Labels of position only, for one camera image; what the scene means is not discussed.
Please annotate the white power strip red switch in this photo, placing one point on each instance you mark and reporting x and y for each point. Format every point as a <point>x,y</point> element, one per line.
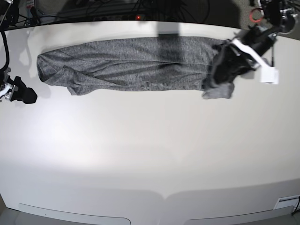
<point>129,17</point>

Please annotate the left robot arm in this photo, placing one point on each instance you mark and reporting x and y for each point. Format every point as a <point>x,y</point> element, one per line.
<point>282,17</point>

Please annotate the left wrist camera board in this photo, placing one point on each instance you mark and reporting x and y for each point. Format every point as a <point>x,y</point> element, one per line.
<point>269,75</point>

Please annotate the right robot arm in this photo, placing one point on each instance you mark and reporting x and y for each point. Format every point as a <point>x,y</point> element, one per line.
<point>3,26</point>

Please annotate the grey long-sleeve T-shirt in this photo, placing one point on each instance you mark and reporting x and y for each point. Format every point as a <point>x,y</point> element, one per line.
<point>166,62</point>

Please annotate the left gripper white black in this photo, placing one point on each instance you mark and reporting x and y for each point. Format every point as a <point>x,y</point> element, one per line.
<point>233,59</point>

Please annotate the white label plate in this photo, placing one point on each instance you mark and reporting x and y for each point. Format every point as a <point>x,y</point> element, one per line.
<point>288,201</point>

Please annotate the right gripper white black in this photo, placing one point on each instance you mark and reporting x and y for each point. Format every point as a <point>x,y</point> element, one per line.
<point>16,89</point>

